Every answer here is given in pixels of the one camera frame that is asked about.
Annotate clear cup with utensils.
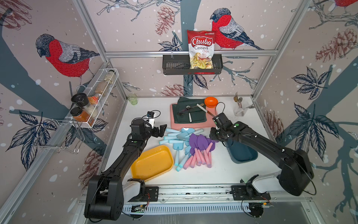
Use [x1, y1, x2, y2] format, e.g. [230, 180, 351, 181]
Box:
[233, 93, 255, 117]

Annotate orange bowl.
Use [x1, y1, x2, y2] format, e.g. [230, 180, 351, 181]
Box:
[204, 97, 219, 108]

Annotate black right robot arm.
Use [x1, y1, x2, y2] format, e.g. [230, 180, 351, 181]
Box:
[209, 113, 314, 196]

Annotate pink cutting board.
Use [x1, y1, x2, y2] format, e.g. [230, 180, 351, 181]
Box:
[169, 103, 216, 130]

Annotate dark green cloth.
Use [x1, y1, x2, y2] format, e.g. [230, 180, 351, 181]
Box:
[170, 97, 207, 124]

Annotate orange spice jar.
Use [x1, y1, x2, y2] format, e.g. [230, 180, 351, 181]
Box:
[70, 107, 91, 122]

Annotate white wire spice rack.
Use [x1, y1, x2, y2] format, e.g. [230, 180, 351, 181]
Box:
[71, 68, 118, 128]

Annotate teal storage box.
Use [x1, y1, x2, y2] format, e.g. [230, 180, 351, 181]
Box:
[225, 139, 258, 164]

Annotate dark metal spoon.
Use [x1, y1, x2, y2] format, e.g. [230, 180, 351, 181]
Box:
[177, 106, 202, 116]

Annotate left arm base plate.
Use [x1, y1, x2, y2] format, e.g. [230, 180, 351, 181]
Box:
[129, 186, 159, 202]

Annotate light blue shovel white handle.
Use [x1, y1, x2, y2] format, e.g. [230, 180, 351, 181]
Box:
[177, 129, 204, 141]

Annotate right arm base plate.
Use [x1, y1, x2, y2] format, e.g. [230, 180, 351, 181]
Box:
[230, 184, 271, 201]

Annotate Chuba cassava chips bag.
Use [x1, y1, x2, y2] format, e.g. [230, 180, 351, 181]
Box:
[187, 30, 216, 69]

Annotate white handled small spoon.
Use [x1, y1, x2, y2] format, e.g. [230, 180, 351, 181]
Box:
[186, 105, 192, 123]

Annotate purple shovel pink handle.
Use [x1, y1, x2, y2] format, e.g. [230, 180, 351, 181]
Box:
[197, 134, 212, 168]
[206, 138, 218, 153]
[189, 133, 202, 166]
[183, 148, 195, 169]

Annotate small green glass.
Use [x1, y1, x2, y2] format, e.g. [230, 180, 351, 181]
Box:
[127, 93, 138, 105]

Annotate black wire basket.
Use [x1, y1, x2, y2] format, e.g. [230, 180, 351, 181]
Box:
[162, 55, 223, 75]

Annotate yellow plastic tray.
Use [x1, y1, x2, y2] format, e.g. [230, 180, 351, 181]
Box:
[131, 145, 174, 182]

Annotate white handled knife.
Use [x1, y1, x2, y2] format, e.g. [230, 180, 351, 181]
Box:
[196, 104, 216, 117]

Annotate black lid spice jar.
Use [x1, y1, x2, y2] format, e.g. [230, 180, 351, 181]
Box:
[71, 93, 89, 107]

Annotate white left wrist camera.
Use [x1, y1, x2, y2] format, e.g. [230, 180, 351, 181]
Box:
[146, 111, 156, 128]

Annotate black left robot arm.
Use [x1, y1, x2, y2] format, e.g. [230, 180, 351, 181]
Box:
[84, 118, 167, 222]

